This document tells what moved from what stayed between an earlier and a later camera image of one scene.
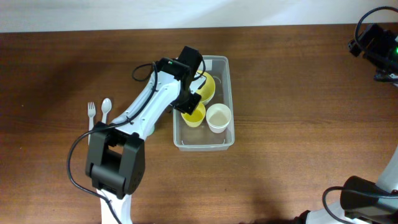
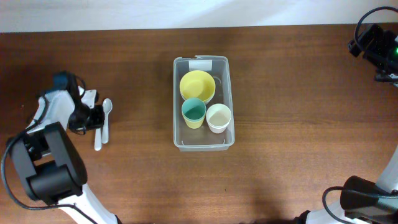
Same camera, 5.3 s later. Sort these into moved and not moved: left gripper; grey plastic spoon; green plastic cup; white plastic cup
Moved: green plastic cup; left gripper
Not moved: grey plastic spoon; white plastic cup
